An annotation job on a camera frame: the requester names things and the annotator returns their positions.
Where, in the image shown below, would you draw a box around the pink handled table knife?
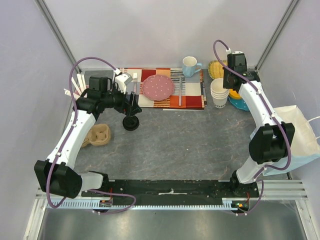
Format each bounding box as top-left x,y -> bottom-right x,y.
178,76 -> 183,107

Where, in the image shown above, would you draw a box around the pink handled fork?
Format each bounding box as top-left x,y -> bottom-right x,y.
133,72 -> 138,94

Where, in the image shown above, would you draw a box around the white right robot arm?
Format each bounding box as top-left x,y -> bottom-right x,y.
223,49 -> 295,197

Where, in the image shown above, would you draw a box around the yellow woven tray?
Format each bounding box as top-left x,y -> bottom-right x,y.
208,60 -> 224,80

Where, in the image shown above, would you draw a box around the brown cardboard cup carrier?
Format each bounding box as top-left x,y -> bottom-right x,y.
81,124 -> 111,148

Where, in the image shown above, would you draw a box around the blue white paper bag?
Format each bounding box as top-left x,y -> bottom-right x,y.
262,105 -> 320,176

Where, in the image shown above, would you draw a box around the yellow bowl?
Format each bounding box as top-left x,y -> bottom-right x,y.
229,89 -> 242,100

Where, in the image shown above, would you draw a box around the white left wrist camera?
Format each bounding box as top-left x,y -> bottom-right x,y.
114,72 -> 133,94

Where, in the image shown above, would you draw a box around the blue polka dot plate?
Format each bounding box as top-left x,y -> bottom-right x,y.
228,96 -> 249,112

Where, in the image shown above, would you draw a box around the colourful patchwork placemat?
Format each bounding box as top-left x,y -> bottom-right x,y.
120,67 -> 207,110

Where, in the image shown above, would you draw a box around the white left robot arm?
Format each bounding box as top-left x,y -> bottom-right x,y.
34,73 -> 142,199

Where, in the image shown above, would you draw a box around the black coffee cup lid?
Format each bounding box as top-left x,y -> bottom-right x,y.
122,115 -> 140,131

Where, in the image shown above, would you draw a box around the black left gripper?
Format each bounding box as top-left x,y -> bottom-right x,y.
101,82 -> 142,117

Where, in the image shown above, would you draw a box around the pink polka dot plate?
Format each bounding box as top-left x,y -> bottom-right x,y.
141,74 -> 175,101

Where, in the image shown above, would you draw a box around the light blue mug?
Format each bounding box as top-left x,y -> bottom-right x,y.
182,56 -> 203,78

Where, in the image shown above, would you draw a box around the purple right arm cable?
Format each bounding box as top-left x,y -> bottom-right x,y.
213,39 -> 292,216

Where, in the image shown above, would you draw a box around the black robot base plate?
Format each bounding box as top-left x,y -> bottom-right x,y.
99,179 -> 260,206

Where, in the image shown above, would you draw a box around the white paper cup stack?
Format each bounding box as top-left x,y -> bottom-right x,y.
210,78 -> 230,109

